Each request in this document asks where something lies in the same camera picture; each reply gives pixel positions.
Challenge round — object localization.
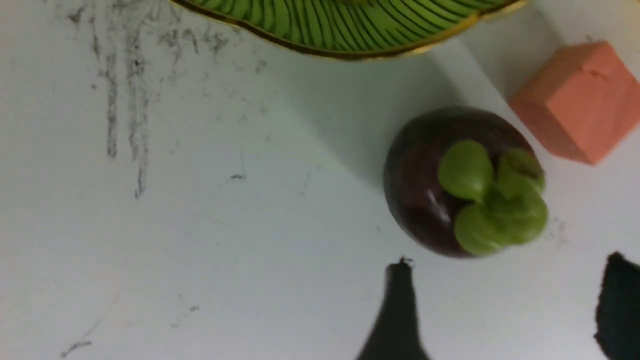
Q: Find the green leaf-shaped glass plate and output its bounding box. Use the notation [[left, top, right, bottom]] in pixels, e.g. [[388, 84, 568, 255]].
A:
[[175, 0, 526, 61]]

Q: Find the orange foam cube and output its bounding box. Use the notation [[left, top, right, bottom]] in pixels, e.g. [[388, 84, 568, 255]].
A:
[[509, 41, 640, 166]]

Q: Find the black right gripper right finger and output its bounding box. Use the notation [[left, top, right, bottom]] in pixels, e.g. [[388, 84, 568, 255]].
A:
[[594, 251, 640, 360]]

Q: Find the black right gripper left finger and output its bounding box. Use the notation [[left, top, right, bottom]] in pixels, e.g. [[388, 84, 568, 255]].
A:
[[357, 257, 430, 360]]

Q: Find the purple toy mangosteen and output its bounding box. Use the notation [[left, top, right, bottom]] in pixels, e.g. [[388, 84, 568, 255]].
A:
[[383, 106, 549, 259]]

